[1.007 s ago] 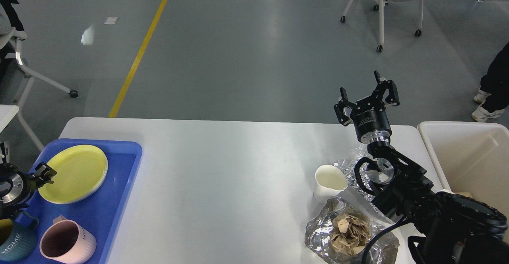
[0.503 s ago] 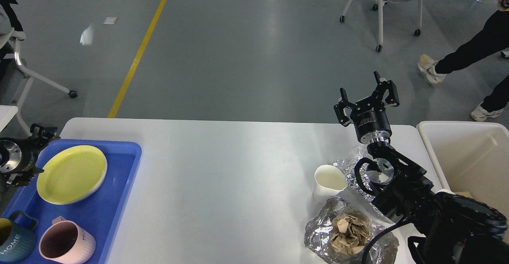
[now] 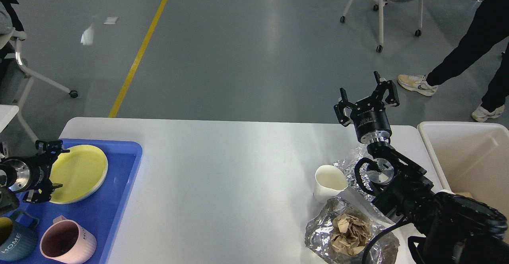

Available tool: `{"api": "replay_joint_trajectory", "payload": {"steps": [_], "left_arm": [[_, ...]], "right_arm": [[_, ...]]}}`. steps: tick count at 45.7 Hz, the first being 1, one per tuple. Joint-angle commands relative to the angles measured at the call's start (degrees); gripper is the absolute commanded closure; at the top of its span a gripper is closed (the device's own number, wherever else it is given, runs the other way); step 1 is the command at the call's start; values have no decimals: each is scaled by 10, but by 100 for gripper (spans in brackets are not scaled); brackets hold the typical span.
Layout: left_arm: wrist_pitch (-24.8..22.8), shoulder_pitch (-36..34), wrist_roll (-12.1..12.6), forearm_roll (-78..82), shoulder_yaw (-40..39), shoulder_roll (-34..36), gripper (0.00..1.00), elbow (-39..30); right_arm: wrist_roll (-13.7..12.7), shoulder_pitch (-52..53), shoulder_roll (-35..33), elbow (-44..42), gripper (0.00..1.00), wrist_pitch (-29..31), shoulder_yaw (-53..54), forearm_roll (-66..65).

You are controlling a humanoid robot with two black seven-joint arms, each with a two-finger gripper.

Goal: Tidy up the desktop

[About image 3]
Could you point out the white office chair left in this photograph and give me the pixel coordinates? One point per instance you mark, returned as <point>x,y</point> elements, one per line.
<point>12,38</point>

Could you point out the person in black trousers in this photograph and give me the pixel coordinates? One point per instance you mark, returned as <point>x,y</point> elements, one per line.
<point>489,26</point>

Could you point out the beige plastic bin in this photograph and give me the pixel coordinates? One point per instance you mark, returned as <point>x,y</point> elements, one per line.
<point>472,156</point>

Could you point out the blue HOME mug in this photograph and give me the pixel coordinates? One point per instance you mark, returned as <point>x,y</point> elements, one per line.
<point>17,241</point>

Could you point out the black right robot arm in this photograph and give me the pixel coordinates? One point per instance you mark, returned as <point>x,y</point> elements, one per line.
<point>454,229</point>

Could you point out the small white side table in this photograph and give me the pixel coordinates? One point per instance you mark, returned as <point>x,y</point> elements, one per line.
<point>7,113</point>

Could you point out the crumpled aluminium foil front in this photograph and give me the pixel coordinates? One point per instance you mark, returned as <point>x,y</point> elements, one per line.
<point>319,234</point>

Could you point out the white paper cup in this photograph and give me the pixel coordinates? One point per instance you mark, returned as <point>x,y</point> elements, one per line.
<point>329,182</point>

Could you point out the yellow plastic plate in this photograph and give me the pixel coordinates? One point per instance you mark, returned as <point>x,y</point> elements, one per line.
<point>80,157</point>

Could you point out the pink ceramic mug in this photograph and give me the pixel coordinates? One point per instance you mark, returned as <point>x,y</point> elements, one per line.
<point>67,242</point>

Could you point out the blue plastic tray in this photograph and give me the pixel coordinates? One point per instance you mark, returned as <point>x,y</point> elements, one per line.
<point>101,213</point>

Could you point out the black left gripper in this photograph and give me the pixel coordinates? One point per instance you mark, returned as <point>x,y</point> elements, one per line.
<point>32,174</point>

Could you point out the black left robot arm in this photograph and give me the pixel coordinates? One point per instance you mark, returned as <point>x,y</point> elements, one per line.
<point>9,200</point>

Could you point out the crumpled brown paper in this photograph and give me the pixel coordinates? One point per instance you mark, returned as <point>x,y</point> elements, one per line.
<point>350,235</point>

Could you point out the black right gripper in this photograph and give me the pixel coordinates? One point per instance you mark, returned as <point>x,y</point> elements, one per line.
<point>370,119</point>

